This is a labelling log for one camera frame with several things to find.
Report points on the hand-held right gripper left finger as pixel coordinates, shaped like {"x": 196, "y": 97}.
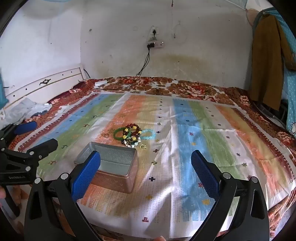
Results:
{"x": 86, "y": 176}

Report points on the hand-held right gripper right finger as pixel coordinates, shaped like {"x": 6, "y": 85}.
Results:
{"x": 204, "y": 176}

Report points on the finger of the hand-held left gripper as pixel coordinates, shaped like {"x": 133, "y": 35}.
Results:
{"x": 45, "y": 147}
{"x": 25, "y": 127}

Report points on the silver metal tin box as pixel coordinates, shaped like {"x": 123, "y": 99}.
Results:
{"x": 111, "y": 162}

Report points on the green jade bangle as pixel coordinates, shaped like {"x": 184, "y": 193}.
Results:
{"x": 116, "y": 136}

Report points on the person's left hand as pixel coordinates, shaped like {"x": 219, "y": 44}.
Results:
{"x": 1, "y": 192}

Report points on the grey crumpled clothes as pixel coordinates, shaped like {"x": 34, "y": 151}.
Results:
{"x": 23, "y": 110}

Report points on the striped colourful cloth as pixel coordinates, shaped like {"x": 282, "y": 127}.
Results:
{"x": 189, "y": 129}

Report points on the white wooden headboard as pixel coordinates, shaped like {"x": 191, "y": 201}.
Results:
{"x": 57, "y": 81}

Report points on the white charger block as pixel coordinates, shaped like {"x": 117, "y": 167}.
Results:
{"x": 100, "y": 83}

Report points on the teal printed hanging cloth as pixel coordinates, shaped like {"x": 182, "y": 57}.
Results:
{"x": 291, "y": 102}

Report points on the brown hanging coat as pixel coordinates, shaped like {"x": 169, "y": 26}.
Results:
{"x": 266, "y": 60}

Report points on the white power strip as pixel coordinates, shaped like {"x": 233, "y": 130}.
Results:
{"x": 158, "y": 44}

